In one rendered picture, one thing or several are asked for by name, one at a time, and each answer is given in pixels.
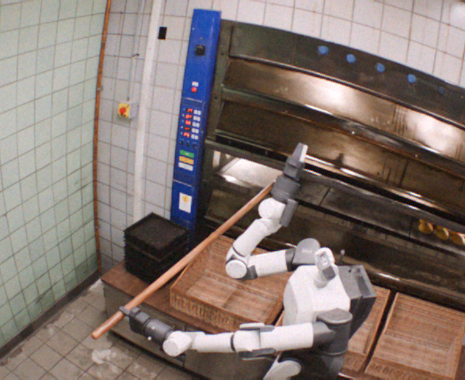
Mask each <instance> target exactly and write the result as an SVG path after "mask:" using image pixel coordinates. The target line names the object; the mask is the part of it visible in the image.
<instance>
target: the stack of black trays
mask: <svg viewBox="0 0 465 380"><path fill-rule="evenodd" d="M189 231H190V229H189V228H186V227H184V226H182V225H179V224H177V223H175V222H173V221H171V220H169V219H167V218H164V217H162V216H161V215H157V214H155V213H154V212H151V213H150V214H149V215H146V216H145V217H143V218H142V219H140V220H139V221H137V222H135V223H134V224H132V225H131V226H129V227H128V228H127V229H125V230H124V235H125V236H123V238H125V240H123V241H124V242H125V243H124V244H125V246H124V248H125V249H124V251H125V253H124V254H126V255H125V256H124V257H125V259H124V260H126V262H125V266H126V268H125V269H126V270H127V271H128V272H130V273H131V274H132V275H134V276H136V277H138V278H140V279H141V280H143V281H145V282H146V283H149V284H150V285H151V284H152V283H153V282H155V281H156V280H157V279H158V278H160V277H161V276H162V275H164V274H165V273H166V272H167V271H169V270H170V269H171V268H172V267H173V266H174V265H175V264H176V263H178V262H179V261H180V260H181V259H183V258H184V257H185V256H186V255H188V253H187V252H188V250H187V248H188V245H190V244H189V243H187V242H188V241H189V240H188V238H190V236H188V235H189V234H190V233H189ZM186 266H187V265H185V266H184V267H183V268H182V269H181V270H180V271H179V272H178V273H177V274H176V275H174V276H173V277H172V278H171V279H169V280H168V281H167V282H166V283H164V284H163V285H162V286H161V287H160V288H159V290H161V289H162V288H163V287H164V286H165V285H166V284H168V283H169V282H171V281H172V280H173V279H175V278H176V277H178V276H179V275H180V274H181V272H183V271H184V269H185V268H186Z"/></svg>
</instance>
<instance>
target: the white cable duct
mask: <svg viewBox="0 0 465 380"><path fill-rule="evenodd" d="M161 3H162V0H154V3H153V8H152V13H151V22H150V28H149V34H148V40H147V50H146V56H145V63H144V69H143V81H142V88H141V95H140V103H139V119H138V128H137V139H136V151H135V183H134V223H135V222H137V221H139V220H140V217H141V186H142V168H143V144H144V134H145V125H146V116H147V102H148V94H149V87H150V80H151V68H152V63H153V56H154V46H155V40H156V34H157V28H158V19H159V14H160V8H161Z"/></svg>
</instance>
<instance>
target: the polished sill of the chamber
mask: <svg viewBox="0 0 465 380"><path fill-rule="evenodd" d="M212 183H214V184H218V185H221V186H223V187H226V188H230V189H233V190H235V191H238V192H242V193H245V194H247V195H250V196H254V197H255V196H257V195H258V194H259V193H260V192H261V191H263V190H264V189H265V188H263V187H261V186H257V185H255V184H251V183H248V182H245V181H243V180H239V179H236V178H233V177H229V176H226V175H223V174H221V173H215V174H214V175H213V176H212ZM272 197H273V195H272V193H271V191H270V192H269V193H268V194H267V195H266V196H265V197H264V198H262V200H267V199H270V198H272ZM294 201H296V202H298V203H297V205H296V208H295V211H299V212H302V213H304V214H307V215H311V216H314V217H316V218H319V219H323V220H326V221H328V222H332V223H335V224H338V225H340V226H344V227H347V228H349V229H352V230H356V231H359V232H361V233H364V234H368V235H371V236H373V237H376V238H380V239H383V240H385V241H389V242H392V243H395V244H397V245H401V246H404V247H407V248H409V249H413V250H416V251H418V252H421V253H425V254H428V255H430V256H433V257H437V258H440V259H442V260H446V261H449V262H452V263H454V264H458V265H461V266H464V267H465V256H464V255H462V254H459V253H455V252H452V251H450V250H447V249H443V248H441V247H439V246H436V245H432V244H429V243H427V242H424V241H420V240H417V239H415V238H413V237H409V236H406V235H404V234H400V233H397V232H394V231H392V230H388V229H385V228H383V227H381V226H377V225H374V224H371V223H369V222H365V221H362V220H359V219H357V218H353V217H350V216H348V215H344V214H342V213H339V212H336V211H332V210H330V209H327V208H324V207H320V206H318V205H315V204H312V203H308V202H306V201H303V200H301V199H296V198H294Z"/></svg>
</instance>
